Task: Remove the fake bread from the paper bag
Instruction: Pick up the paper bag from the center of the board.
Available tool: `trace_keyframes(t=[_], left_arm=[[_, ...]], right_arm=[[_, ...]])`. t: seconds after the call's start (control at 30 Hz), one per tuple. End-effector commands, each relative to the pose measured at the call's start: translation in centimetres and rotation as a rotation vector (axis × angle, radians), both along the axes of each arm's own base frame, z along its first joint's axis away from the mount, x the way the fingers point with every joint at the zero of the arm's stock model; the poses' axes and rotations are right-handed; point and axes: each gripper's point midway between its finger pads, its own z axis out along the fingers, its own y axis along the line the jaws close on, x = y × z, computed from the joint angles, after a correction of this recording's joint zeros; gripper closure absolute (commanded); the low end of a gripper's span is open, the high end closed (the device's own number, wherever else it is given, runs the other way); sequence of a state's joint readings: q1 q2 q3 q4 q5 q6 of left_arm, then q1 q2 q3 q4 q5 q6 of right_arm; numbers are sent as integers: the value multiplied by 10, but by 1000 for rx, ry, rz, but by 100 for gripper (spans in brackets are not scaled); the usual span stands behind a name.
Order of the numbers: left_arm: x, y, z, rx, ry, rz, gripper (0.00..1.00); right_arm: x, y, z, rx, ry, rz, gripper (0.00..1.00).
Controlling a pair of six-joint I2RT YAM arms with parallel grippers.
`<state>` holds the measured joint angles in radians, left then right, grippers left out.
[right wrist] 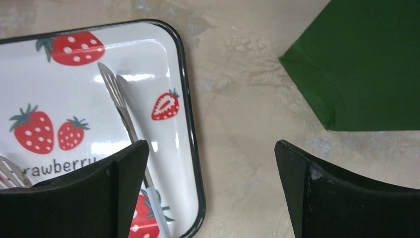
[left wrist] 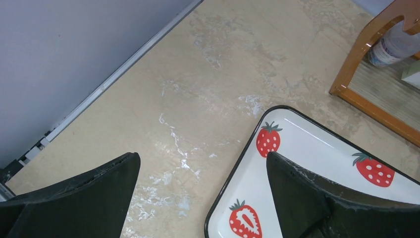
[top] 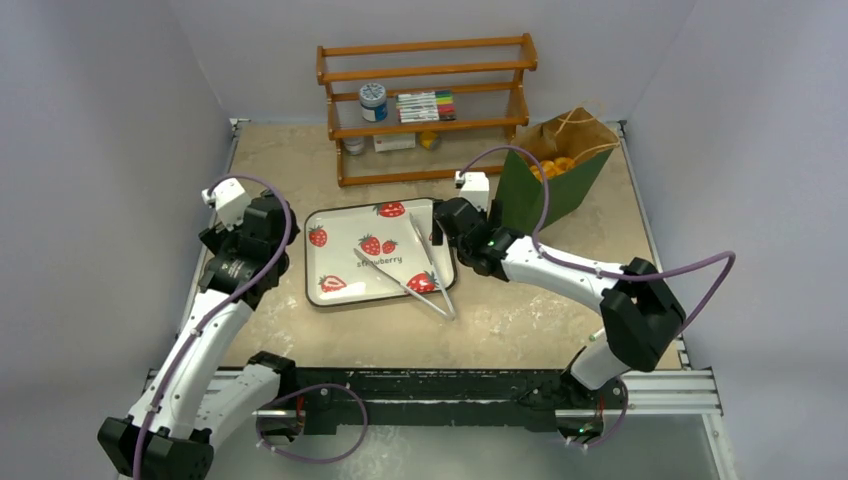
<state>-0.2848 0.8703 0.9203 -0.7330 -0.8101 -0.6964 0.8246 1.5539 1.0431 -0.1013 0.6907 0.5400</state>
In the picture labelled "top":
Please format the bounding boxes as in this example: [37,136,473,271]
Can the metal tongs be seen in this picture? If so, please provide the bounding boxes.
[353,216,457,321]

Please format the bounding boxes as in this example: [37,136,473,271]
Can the strawberry print white tray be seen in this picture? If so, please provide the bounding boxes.
[304,197,458,308]

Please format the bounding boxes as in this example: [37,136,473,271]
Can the green brown paper bag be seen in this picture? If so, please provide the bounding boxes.
[495,107,619,234]

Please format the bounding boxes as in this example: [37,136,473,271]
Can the orange fake bread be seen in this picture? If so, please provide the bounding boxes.
[530,157,577,181]

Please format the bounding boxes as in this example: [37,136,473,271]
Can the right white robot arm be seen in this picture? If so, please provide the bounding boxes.
[433,197,686,407]

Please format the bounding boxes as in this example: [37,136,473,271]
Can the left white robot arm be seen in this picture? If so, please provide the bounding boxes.
[97,189,299,479]

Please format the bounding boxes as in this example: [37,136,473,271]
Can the yellow small cube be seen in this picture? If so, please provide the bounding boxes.
[418,131,440,150]

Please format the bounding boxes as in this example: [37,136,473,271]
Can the wooden shelf rack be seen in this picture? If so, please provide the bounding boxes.
[316,33,538,187]

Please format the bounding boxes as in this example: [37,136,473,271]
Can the white small box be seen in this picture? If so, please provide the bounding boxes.
[372,133,417,153]

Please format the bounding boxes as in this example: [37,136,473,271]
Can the coloured marker set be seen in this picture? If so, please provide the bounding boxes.
[395,90,457,124]

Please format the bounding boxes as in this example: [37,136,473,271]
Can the small jar lower shelf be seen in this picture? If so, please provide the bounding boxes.
[342,137,366,155]

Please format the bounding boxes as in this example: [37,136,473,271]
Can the blue white jar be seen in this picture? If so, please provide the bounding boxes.
[358,82,388,122]

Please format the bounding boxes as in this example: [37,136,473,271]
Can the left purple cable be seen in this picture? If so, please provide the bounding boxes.
[132,174,294,480]

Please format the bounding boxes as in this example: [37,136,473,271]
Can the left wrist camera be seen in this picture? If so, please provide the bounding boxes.
[201,178,252,231]

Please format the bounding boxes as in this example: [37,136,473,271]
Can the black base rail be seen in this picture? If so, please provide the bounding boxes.
[265,367,625,439]

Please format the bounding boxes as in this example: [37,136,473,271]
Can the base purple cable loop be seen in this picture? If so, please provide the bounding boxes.
[254,382,370,465]

